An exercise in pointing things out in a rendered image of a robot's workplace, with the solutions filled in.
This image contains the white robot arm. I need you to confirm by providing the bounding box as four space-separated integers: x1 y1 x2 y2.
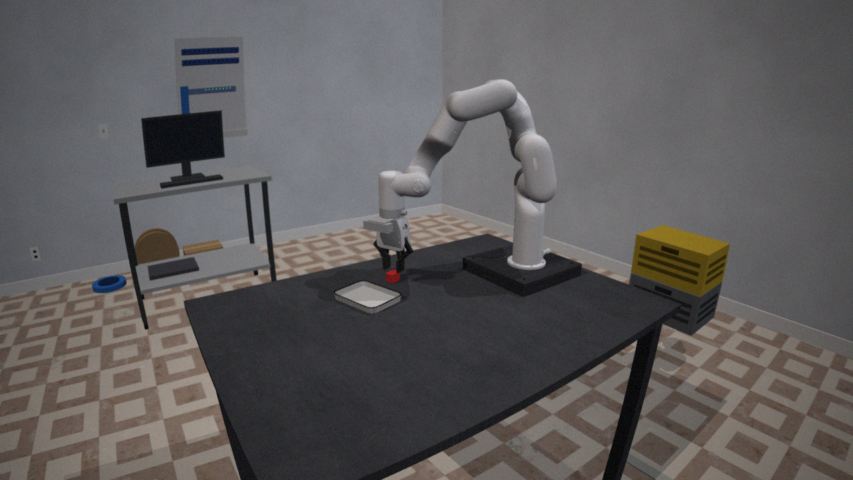
363 79 556 270

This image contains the small red block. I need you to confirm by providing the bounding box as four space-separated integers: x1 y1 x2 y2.
386 269 400 284

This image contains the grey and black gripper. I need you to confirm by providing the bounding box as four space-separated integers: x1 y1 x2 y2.
373 216 413 273

